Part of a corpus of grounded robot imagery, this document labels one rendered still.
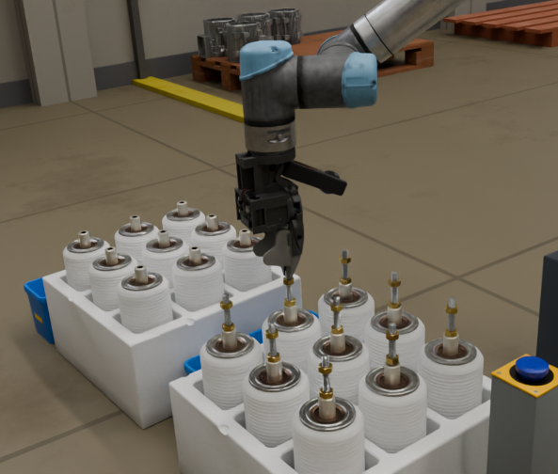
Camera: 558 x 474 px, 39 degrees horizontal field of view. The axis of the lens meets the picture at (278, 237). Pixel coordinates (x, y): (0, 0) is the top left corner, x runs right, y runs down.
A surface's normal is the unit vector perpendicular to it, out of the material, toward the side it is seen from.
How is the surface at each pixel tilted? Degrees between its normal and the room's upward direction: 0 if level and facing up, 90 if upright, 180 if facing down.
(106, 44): 90
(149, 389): 90
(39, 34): 90
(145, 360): 90
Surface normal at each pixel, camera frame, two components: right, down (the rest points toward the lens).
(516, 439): -0.80, 0.27
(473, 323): -0.06, -0.92
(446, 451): 0.59, 0.28
